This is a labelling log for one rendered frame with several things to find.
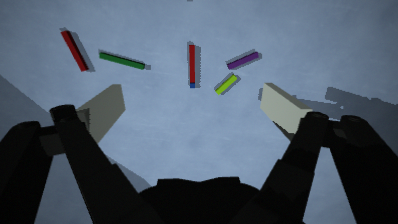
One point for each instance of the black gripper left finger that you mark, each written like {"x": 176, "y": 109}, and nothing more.
{"x": 26, "y": 154}

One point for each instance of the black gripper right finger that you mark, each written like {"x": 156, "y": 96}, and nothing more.
{"x": 368, "y": 168}

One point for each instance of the purple rod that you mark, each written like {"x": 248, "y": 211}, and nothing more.
{"x": 243, "y": 60}

